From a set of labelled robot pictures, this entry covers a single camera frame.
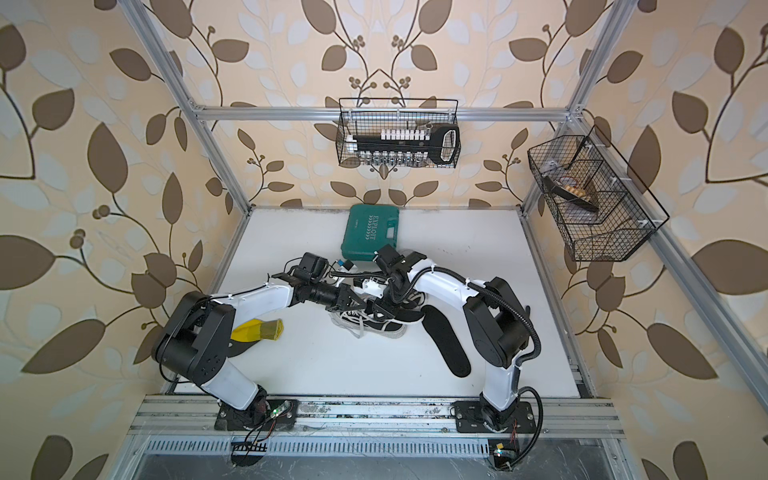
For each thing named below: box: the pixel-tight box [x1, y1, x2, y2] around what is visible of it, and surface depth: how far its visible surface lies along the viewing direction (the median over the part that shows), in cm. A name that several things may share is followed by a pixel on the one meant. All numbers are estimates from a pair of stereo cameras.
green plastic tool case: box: [341, 205, 399, 261], surface depth 111 cm
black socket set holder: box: [352, 124, 461, 165], surface depth 86 cm
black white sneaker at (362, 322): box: [328, 308, 407, 338], surface depth 86 cm
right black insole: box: [422, 305, 471, 378], surface depth 88 cm
